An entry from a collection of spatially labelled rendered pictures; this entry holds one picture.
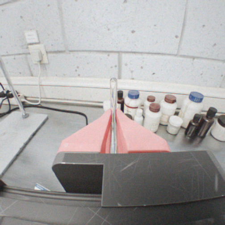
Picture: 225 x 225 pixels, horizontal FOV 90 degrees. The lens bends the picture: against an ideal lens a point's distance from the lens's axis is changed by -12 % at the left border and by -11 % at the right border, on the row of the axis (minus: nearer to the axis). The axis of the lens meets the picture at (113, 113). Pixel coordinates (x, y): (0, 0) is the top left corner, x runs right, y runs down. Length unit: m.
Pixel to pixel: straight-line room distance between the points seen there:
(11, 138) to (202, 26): 0.78
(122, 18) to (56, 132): 0.47
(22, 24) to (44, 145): 0.51
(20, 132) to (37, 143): 0.10
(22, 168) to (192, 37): 0.70
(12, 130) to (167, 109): 0.58
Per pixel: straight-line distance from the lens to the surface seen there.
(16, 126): 0.61
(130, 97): 0.45
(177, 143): 0.47
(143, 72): 0.56
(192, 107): 0.49
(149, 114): 0.42
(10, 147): 0.52
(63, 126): 0.52
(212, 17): 0.59
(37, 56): 0.66
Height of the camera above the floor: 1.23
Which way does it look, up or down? 37 degrees down
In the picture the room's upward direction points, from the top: 1 degrees counter-clockwise
